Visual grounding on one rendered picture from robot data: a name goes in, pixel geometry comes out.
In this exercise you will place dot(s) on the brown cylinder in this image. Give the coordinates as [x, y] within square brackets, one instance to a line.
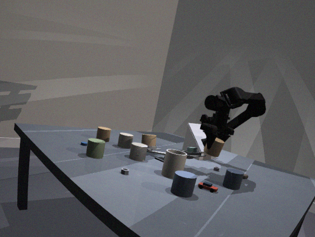
[103, 134]
[215, 148]
[149, 140]

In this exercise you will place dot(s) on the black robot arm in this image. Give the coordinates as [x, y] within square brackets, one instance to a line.
[236, 98]

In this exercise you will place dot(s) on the red toy car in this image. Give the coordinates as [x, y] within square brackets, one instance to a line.
[207, 186]

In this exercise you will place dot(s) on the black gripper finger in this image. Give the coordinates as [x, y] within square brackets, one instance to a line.
[210, 139]
[222, 136]

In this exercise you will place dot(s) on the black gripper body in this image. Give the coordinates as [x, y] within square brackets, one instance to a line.
[219, 124]

